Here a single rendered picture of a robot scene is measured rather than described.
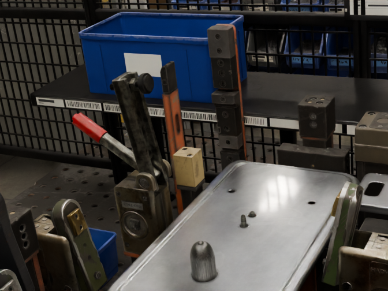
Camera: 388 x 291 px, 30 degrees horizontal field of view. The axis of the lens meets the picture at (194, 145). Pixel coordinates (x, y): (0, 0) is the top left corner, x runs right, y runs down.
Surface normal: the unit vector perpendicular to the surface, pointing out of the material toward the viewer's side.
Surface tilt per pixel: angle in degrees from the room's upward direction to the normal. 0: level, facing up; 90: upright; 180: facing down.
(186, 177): 90
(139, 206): 90
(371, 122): 0
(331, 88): 0
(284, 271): 0
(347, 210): 90
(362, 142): 89
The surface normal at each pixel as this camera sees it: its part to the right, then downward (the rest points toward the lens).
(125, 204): -0.46, 0.41
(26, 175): -0.11, -0.91
